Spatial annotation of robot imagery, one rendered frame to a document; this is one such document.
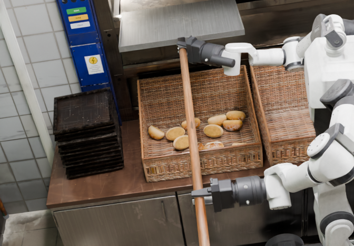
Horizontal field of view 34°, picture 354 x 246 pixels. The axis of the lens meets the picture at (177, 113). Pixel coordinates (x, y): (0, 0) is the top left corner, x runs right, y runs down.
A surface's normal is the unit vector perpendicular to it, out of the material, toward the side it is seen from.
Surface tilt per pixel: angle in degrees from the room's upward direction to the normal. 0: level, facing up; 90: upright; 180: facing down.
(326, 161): 67
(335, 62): 0
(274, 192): 35
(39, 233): 0
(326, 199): 90
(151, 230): 90
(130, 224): 90
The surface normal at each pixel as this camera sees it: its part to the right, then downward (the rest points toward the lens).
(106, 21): 0.06, 0.61
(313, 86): -0.77, 0.40
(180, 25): -0.13, -0.78
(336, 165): -0.10, 0.26
